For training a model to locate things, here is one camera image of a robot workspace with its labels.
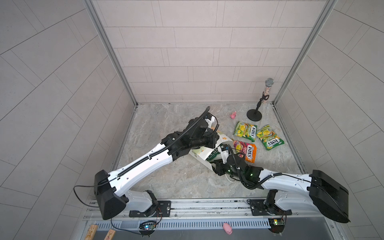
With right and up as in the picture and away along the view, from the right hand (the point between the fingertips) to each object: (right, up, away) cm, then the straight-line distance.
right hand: (209, 166), depth 79 cm
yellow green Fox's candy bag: (+25, +17, +19) cm, 36 cm away
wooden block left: (-52, -24, -14) cm, 59 cm away
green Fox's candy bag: (+39, +13, +15) cm, 44 cm away
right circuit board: (+30, -24, -10) cm, 40 cm away
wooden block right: (-44, -24, -15) cm, 52 cm away
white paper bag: (-5, +9, -7) cm, 12 cm away
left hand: (+6, +17, -12) cm, 22 cm away
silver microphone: (+35, +46, +7) cm, 58 cm away
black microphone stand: (+35, +27, +29) cm, 53 cm away
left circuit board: (-28, -22, -14) cm, 39 cm away
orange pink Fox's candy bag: (+23, +6, +10) cm, 26 cm away
